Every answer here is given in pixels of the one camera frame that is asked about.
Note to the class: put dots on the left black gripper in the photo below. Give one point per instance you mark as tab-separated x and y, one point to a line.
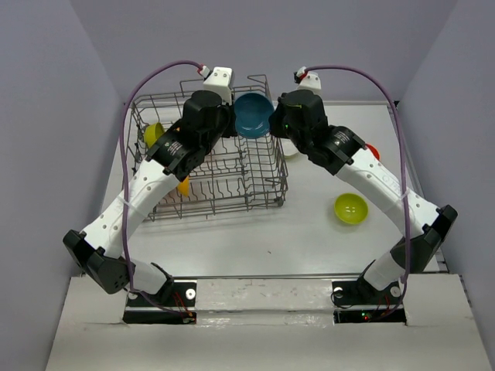
229	110

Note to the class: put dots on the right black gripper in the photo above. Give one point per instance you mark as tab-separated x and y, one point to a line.
275	127

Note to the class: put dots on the blue bowl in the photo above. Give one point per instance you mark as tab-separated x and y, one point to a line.
252	112

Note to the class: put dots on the lime green bowl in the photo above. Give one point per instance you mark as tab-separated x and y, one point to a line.
152	133
350	208

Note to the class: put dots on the yellow bowl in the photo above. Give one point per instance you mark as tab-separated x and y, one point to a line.
183	187

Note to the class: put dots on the orange-red bowl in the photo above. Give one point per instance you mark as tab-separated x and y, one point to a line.
374	151

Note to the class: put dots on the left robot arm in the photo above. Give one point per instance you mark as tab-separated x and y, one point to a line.
101	248

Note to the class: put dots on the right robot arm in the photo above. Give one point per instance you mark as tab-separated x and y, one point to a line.
423	225

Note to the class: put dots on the square white bowl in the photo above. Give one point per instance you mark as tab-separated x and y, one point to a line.
289	149

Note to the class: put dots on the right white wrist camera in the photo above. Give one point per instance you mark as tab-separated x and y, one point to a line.
307	80

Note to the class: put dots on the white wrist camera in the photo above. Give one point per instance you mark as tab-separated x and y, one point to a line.
307	80
220	82

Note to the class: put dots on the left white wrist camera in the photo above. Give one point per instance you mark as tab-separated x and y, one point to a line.
220	82

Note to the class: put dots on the grey wire dish rack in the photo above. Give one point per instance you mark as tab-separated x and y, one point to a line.
240	174

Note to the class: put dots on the metal rail at front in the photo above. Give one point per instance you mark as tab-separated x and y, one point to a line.
337	276

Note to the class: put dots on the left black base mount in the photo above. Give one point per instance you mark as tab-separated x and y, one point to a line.
178	309

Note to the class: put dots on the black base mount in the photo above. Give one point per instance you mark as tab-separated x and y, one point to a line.
178	309
352	308

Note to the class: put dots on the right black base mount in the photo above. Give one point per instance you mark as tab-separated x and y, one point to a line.
352	308

